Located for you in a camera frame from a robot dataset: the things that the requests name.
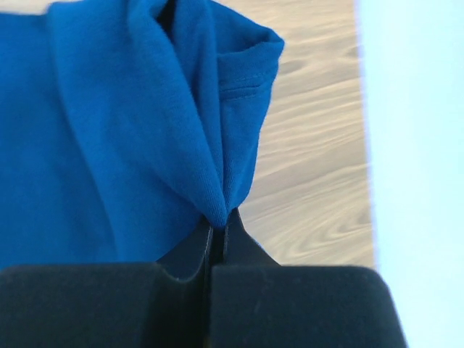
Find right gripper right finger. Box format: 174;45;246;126
217;208;278;265

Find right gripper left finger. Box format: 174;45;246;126
157;218;213;282

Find dark blue t shirt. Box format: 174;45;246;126
1;1;284;267

